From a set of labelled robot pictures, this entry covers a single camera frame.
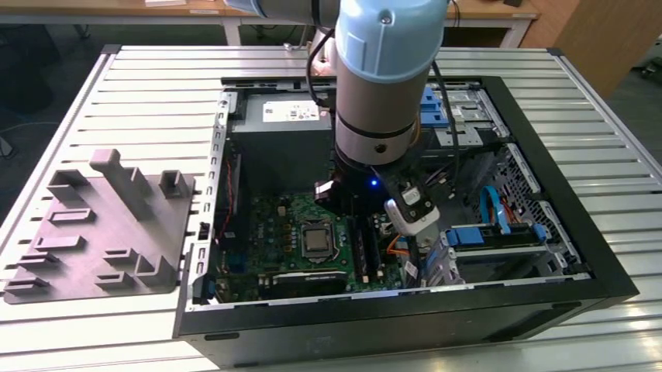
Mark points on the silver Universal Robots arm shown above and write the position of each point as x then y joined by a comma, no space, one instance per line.
382,77

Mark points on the CPU socket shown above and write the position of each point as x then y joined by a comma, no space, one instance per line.
316,222

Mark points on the silver CPU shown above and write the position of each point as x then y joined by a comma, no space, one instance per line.
317,239

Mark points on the locking lever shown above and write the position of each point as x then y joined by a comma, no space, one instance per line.
337,253

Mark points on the grey power supply unit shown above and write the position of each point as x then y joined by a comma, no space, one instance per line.
280,155

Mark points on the green motherboard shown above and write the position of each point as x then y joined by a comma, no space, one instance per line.
269,209

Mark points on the blue drive bay latch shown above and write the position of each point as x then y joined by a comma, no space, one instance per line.
434,116

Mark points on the hard disk in blue carrier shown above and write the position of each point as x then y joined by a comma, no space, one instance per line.
465,236

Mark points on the silver drive cage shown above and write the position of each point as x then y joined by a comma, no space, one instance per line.
465,139

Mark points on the blue board connector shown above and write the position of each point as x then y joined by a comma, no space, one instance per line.
238,263

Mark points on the grey disk bay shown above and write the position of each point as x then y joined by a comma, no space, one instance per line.
502,252

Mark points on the black open PC case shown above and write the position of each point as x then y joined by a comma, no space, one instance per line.
362,333

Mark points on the grey parts rack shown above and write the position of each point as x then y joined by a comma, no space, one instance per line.
130,232

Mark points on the wooden cabinet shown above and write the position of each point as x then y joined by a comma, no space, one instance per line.
595,38

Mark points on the black caster wheel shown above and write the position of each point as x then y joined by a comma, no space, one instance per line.
649,71

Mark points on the wooden desk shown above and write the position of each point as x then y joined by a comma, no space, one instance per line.
103,9

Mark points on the black camera bracket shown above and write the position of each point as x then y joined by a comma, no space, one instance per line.
393,182

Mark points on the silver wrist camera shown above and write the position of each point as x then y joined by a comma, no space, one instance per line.
420,226

